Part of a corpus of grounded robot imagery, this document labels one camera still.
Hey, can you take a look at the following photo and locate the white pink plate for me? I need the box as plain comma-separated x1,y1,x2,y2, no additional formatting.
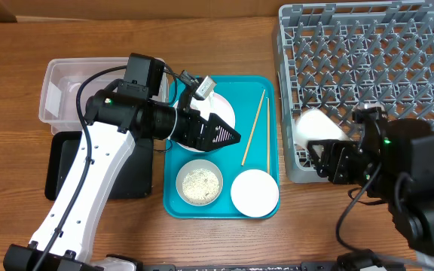
179,92,236,153

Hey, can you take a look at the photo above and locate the white cup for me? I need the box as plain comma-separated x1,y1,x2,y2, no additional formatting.
293,108,350,148

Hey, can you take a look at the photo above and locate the grey bowl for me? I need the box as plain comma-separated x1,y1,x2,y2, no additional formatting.
176,160,223,206

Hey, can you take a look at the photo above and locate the pile of rice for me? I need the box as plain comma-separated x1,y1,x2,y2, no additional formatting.
182,169,220,204

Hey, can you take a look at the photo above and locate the wooden chopstick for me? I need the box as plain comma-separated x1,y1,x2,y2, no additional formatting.
266,97,270,175
241,89,266,166

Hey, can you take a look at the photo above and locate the white pink bowl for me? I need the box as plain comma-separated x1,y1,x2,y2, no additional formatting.
231,169,280,218

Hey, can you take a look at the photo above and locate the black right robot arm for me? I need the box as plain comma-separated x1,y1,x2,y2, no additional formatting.
295,105,434,260

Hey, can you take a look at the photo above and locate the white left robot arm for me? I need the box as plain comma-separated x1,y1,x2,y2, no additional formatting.
3,90,240,270

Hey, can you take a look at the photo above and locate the grey dishwasher rack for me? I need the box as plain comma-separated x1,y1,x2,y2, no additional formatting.
274,1,434,184

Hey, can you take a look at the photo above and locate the teal serving tray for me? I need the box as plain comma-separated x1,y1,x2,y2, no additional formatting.
163,75,280,219

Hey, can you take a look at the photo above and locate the black plastic tray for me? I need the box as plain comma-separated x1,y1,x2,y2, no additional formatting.
44,131,154,201

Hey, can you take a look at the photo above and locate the clear plastic bin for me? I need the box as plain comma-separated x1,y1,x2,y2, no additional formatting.
39,55,164,134

